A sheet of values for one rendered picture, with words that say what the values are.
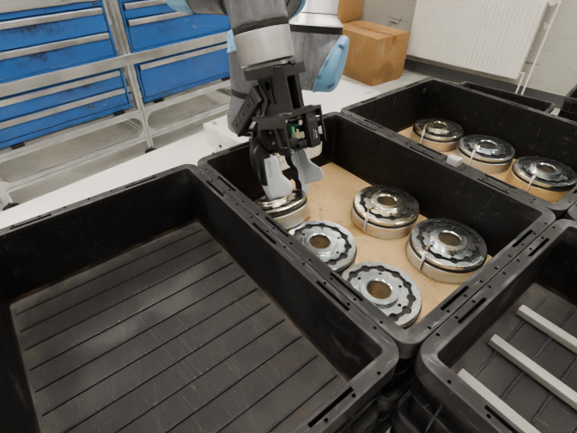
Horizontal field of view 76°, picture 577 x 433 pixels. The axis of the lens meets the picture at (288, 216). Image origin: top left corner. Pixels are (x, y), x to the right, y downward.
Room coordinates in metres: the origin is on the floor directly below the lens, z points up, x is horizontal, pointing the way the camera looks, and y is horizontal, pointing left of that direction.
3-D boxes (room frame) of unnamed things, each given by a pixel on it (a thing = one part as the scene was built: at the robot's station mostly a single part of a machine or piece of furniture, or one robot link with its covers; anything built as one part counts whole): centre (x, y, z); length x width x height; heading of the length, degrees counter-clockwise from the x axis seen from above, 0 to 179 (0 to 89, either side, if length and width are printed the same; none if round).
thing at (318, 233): (0.37, -0.04, 0.86); 0.05 x 0.05 x 0.01
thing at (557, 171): (0.56, -0.46, 0.86); 0.05 x 0.05 x 0.01
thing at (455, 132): (0.73, -0.32, 0.86); 0.10 x 0.10 x 0.01
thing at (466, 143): (0.65, -0.39, 0.86); 0.10 x 0.10 x 0.01
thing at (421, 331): (0.42, -0.10, 0.92); 0.40 x 0.30 x 0.02; 38
